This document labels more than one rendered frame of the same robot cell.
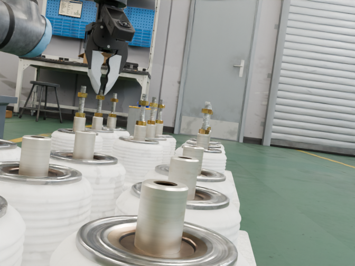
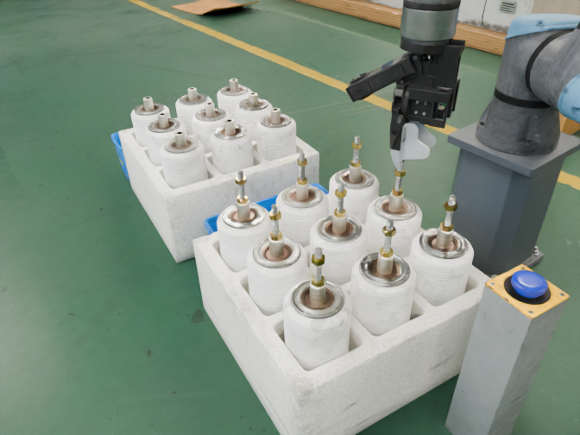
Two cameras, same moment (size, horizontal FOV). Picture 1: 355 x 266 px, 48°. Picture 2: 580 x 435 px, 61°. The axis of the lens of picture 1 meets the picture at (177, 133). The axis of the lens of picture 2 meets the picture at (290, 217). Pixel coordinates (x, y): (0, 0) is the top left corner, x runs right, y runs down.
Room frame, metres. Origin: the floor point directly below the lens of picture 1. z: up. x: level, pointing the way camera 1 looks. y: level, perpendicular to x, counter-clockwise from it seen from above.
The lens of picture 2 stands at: (1.36, -0.38, 0.74)
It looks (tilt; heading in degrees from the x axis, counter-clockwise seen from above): 35 degrees down; 146
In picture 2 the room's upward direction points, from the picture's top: 1 degrees counter-clockwise
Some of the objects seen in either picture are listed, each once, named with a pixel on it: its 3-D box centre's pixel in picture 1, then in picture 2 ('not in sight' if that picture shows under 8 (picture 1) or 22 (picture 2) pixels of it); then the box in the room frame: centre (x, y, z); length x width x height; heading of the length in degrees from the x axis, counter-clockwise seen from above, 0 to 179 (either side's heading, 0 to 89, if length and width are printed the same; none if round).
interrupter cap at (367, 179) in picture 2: (78, 132); (354, 179); (0.76, 0.19, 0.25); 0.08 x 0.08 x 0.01
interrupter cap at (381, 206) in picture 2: (96, 130); (394, 208); (0.88, 0.18, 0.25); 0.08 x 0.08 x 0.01
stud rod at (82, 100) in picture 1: (81, 105); (356, 154); (0.76, 0.19, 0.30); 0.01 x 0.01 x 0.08
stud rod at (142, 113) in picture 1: (142, 113); (302, 172); (0.75, 0.07, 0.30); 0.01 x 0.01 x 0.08
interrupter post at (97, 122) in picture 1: (96, 124); (395, 202); (0.88, 0.18, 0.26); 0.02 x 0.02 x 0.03
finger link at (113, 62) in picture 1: (109, 74); (411, 150); (0.90, 0.17, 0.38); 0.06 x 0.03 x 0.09; 28
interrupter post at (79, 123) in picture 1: (78, 125); (355, 173); (0.76, 0.19, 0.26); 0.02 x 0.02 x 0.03
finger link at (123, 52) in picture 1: (116, 53); (400, 121); (0.88, 0.16, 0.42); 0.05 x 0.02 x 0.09; 118
